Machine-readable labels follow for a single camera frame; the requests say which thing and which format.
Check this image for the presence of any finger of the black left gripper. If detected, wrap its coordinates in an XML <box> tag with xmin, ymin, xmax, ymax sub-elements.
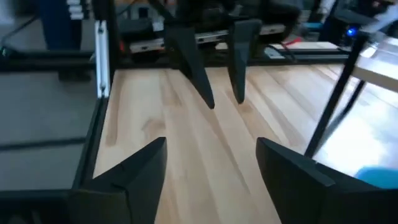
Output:
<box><xmin>164</xmin><ymin>25</ymin><xmax>216</xmax><ymax>110</ymax></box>
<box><xmin>227</xmin><ymin>18</ymin><xmax>263</xmax><ymax>105</ymax></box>

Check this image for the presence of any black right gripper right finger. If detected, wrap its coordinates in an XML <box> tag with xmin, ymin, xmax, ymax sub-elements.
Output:
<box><xmin>255</xmin><ymin>136</ymin><xmax>398</xmax><ymax>224</ymax></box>

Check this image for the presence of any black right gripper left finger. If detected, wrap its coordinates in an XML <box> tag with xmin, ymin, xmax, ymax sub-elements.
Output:
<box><xmin>0</xmin><ymin>136</ymin><xmax>168</xmax><ymax>224</ymax></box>

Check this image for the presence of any black device with blue light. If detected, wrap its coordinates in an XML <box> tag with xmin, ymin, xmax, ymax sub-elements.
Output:
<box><xmin>318</xmin><ymin>0</ymin><xmax>376</xmax><ymax>44</ymax></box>

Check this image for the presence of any blue container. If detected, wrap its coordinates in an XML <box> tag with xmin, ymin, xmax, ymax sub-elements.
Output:
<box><xmin>39</xmin><ymin>0</ymin><xmax>82</xmax><ymax>50</ymax></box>

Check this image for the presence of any red cable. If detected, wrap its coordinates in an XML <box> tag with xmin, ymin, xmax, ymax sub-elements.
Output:
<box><xmin>279</xmin><ymin>36</ymin><xmax>303</xmax><ymax>47</ymax></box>

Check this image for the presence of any black table edge frame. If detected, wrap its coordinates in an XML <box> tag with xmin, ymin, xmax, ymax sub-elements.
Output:
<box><xmin>73</xmin><ymin>49</ymin><xmax>351</xmax><ymax>192</ymax></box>

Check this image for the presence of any silver aluminium extrusion post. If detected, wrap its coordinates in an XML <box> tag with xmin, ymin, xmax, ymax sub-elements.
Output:
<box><xmin>94</xmin><ymin>19</ymin><xmax>110</xmax><ymax>99</ymax></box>

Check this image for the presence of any black floor cable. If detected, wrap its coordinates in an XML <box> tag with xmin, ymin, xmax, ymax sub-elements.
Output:
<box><xmin>0</xmin><ymin>138</ymin><xmax>87</xmax><ymax>152</ymax></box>

